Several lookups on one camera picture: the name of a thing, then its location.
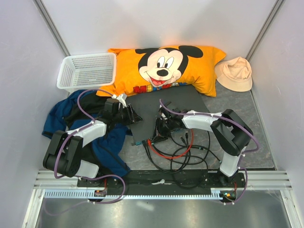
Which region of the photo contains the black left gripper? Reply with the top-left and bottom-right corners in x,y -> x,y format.
113,104 -> 143,126

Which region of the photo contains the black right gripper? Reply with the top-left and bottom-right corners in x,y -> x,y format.
151,117 -> 175,143

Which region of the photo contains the red ethernet cable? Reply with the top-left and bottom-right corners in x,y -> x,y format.
147,130 -> 195,159

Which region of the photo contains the dark grey network switch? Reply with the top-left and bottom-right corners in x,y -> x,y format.
126,85 -> 209,144

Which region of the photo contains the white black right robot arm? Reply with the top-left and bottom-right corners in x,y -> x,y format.
156,102 -> 253,187

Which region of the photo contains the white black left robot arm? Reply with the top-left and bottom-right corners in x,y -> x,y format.
43,98 -> 143,187

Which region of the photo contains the orange Mickey Mouse pillow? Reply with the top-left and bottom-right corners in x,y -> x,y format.
96,45 -> 226,97

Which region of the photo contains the blue and black jacket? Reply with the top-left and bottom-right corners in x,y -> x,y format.
42,90 -> 131,177

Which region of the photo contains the white plastic mesh basket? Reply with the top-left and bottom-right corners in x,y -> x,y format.
57,53 -> 117,93

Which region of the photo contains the beige bucket hat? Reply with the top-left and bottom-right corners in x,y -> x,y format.
215,57 -> 253,92

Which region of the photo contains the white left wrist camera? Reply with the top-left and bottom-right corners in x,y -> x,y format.
112,94 -> 127,107

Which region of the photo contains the black ethernet cable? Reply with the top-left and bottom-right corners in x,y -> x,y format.
142,130 -> 221,174

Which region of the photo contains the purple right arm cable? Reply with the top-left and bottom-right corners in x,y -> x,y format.
159,98 -> 261,205

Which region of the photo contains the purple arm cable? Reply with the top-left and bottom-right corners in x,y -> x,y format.
54,89 -> 126,205
159,98 -> 261,205

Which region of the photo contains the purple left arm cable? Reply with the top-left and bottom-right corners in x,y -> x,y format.
54,89 -> 126,205

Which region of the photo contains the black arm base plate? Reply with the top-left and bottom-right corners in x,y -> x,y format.
77,169 -> 247,196

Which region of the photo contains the aluminium frame rail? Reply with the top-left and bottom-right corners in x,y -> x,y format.
34,170 -> 292,190

